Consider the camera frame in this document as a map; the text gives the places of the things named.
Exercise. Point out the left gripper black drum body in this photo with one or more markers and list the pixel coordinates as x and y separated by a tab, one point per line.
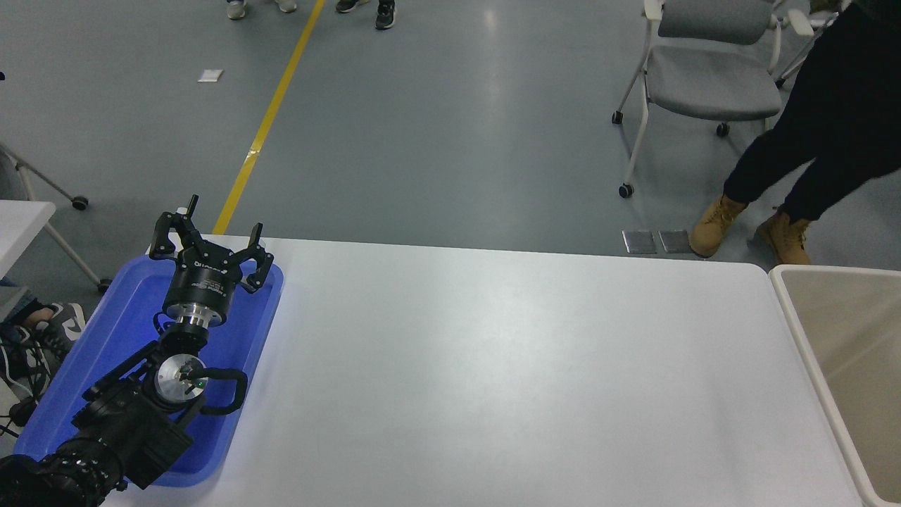
200	285

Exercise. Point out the robot left black arm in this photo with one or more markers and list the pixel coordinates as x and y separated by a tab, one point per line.
134	422

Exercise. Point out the large pale dustbin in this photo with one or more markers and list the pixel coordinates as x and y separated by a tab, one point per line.
852	331

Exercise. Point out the person's hand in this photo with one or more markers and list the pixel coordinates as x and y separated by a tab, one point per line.
825	5

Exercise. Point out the blue plastic tray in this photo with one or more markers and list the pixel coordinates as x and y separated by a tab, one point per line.
120	331

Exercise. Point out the seated person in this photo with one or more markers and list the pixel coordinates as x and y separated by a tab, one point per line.
63	320

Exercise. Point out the white side table with casters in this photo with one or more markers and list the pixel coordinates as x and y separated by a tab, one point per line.
21	225

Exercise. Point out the person with grey shoes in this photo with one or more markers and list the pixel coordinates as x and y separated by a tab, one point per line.
236	10

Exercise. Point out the person with dark shoes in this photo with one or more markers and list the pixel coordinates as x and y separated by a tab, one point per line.
385	14

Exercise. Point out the metal floor plate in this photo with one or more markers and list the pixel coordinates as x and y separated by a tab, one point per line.
674	241
639	241

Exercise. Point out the grey office chair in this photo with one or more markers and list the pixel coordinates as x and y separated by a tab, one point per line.
711	81

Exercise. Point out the standing person with tan boots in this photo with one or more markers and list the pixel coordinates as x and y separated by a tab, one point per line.
838	120

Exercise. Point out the white chair frame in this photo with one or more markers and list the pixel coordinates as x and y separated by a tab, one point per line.
801	22

